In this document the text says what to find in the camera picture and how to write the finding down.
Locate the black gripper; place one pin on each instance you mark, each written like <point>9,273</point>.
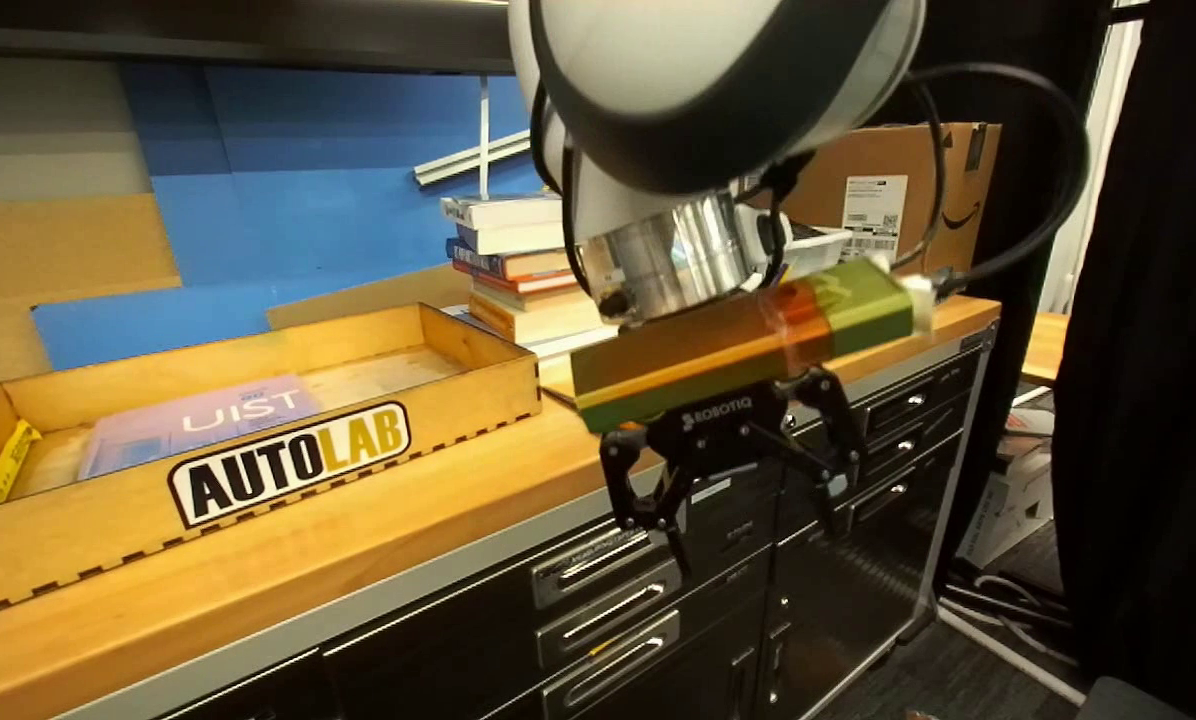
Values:
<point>735,430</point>

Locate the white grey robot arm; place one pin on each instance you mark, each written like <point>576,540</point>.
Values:
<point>672,129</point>

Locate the stack of books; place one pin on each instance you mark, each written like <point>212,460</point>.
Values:
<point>520,277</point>

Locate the cardboard Amazon box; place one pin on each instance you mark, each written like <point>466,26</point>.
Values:
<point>895,187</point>

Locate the aluminium extrusion bar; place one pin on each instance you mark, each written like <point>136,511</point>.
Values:
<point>471,158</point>

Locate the black monitor top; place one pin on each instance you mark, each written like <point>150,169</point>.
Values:
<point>318,32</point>

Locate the purple UIST booklet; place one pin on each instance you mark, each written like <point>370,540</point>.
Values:
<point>193,422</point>

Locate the wooden Autolab tray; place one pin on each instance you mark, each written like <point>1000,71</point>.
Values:
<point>392,384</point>

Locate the yellow green wrist camera mount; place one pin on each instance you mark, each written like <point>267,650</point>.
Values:
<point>741,340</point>

